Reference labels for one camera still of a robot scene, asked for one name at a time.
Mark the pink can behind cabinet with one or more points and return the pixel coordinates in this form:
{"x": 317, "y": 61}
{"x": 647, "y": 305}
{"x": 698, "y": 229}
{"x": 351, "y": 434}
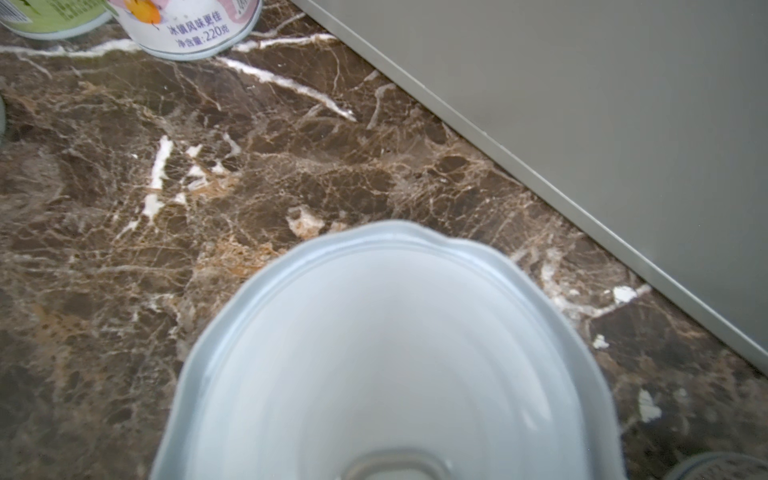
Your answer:
{"x": 186, "y": 30}

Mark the blue label can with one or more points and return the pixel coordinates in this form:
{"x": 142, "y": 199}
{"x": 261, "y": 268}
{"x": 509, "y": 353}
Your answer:
{"x": 390, "y": 351}
{"x": 719, "y": 466}

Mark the grey metal cabinet box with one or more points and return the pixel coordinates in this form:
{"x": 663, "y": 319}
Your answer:
{"x": 642, "y": 122}

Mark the green can behind cabinet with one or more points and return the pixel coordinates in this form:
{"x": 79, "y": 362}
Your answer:
{"x": 52, "y": 19}

